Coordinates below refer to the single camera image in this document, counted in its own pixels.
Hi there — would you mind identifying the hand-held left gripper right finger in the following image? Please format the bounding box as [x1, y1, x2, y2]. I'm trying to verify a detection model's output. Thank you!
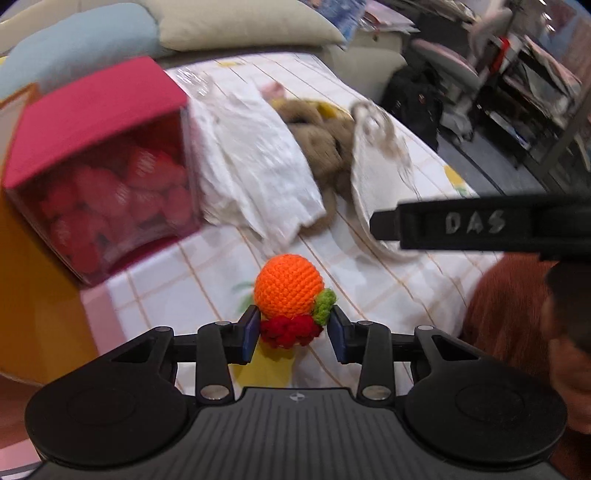
[329, 305, 482, 400]

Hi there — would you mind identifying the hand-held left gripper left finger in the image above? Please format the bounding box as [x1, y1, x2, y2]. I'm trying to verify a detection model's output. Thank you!
[111, 305, 262, 400]

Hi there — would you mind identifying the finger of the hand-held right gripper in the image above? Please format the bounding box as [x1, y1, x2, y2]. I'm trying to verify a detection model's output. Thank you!
[369, 194, 591, 260]

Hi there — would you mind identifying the orange crochet toy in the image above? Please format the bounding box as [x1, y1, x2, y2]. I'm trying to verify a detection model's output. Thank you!
[254, 254, 337, 350]

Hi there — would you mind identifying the white cloth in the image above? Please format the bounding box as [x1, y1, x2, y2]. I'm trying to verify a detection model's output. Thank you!
[189, 85, 327, 246]

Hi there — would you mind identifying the checked lemon-print bed sheet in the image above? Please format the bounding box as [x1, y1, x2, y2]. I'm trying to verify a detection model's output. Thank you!
[81, 51, 500, 394]

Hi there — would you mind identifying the person's rust-brown clothing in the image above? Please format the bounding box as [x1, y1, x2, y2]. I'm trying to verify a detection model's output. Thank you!
[462, 253, 591, 480]

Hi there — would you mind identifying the white plastic bag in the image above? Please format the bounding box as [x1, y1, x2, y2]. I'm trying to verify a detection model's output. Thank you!
[348, 99, 463, 265]

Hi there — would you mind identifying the black backpack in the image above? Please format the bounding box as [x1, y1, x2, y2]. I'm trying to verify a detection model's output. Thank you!
[380, 65, 445, 151]

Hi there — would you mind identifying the metal shelf rack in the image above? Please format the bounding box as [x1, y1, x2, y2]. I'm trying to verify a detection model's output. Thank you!
[475, 0, 591, 195]

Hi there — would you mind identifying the grey office chair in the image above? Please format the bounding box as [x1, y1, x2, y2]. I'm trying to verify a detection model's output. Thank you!
[410, 0, 514, 145]

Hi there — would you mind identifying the brown plush toy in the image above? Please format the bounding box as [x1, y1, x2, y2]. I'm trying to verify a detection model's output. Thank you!
[272, 99, 357, 232]

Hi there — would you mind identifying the blue patterned cushion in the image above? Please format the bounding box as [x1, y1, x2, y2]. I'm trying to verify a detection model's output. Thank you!
[329, 0, 371, 38]

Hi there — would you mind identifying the clear plastic bag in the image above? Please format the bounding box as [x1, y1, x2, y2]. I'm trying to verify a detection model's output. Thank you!
[173, 64, 219, 100]

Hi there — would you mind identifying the clear box with red lid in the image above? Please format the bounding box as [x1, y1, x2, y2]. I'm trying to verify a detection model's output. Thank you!
[2, 57, 205, 288]

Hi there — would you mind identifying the beige pillow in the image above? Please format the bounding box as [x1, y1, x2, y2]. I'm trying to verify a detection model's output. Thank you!
[139, 0, 348, 52]

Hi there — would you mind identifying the light blue pillow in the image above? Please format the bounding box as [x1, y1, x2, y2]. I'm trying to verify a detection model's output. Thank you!
[0, 16, 163, 100]

